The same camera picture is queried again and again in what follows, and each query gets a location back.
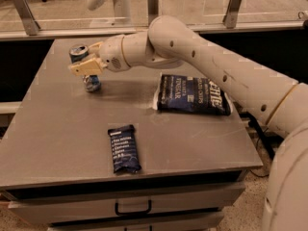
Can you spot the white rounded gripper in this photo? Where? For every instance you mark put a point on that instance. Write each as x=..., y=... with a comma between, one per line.
x=111, y=54

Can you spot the blue silver redbull can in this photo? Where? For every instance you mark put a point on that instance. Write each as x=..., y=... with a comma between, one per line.
x=85, y=65

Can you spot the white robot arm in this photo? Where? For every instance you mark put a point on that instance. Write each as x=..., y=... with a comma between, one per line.
x=278, y=101

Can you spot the dark blue snack bar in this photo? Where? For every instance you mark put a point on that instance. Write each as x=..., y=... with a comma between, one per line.
x=124, y=149

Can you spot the blue kettle chips bag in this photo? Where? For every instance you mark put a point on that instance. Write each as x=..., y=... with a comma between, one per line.
x=191, y=95

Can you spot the upper grey drawer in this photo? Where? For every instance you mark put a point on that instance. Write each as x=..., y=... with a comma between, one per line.
x=102, y=205

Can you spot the grey drawer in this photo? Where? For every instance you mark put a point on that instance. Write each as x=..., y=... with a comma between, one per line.
x=180, y=222
x=102, y=205

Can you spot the lower grey drawer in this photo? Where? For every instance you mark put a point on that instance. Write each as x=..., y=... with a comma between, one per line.
x=180, y=222

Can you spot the left metal railing bracket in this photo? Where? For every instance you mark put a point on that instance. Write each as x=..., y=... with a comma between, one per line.
x=30, y=25

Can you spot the metal railing bracket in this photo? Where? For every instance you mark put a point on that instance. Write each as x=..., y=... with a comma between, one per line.
x=152, y=10
x=30, y=25
x=231, y=16

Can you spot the middle metal railing bracket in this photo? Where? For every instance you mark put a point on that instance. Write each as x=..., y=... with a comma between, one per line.
x=152, y=10

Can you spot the right metal railing bracket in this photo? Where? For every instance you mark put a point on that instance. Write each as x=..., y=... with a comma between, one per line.
x=231, y=16

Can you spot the black drawer handle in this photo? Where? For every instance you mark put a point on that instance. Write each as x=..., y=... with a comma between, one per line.
x=133, y=207

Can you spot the black table leg frame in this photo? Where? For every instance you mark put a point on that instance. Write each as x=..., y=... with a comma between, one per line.
x=254, y=123

